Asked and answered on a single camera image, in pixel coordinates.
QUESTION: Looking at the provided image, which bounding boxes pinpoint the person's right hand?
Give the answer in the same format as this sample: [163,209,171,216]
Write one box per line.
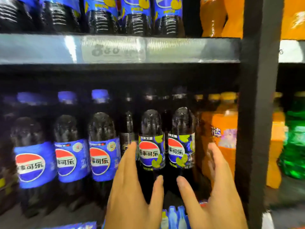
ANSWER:
[176,142,249,229]

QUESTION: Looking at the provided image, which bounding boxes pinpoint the black-capped dark cola bottle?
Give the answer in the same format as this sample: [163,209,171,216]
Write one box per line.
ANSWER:
[119,93,140,160]

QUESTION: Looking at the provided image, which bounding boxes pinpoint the blue lime-print cola bottle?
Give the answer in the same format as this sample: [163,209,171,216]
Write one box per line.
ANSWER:
[138,108,166,203]
[167,106,196,196]

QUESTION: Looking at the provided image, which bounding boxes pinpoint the black metal shelf rack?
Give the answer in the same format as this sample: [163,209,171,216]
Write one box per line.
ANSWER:
[0,0,305,229]

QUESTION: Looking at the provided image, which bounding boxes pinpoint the white price tag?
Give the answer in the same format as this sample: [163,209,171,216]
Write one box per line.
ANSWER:
[82,37,146,63]
[278,40,305,64]

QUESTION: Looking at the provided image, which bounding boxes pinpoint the blue printed shelf banner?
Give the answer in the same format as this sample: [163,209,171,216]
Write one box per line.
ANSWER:
[40,200,208,229]

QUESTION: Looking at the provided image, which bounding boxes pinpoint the bright green soda bottle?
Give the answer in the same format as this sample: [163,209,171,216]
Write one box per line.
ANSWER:
[279,91,305,180]

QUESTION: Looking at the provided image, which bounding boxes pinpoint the person's left hand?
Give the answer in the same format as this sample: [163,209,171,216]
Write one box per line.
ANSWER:
[104,142,165,229]

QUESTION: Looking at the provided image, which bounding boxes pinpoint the blue label cola bottle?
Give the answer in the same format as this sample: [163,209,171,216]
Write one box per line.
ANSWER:
[0,0,35,32]
[9,92,58,217]
[53,91,91,205]
[87,89,121,208]

